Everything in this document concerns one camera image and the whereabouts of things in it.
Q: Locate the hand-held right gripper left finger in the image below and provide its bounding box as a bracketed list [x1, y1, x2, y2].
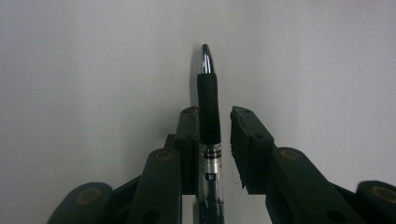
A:
[163, 105, 201, 196]

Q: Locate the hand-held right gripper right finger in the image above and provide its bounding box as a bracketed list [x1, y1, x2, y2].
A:
[230, 105, 276, 196]

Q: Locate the black ballpoint pen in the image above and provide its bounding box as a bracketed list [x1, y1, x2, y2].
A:
[192, 43, 226, 224]

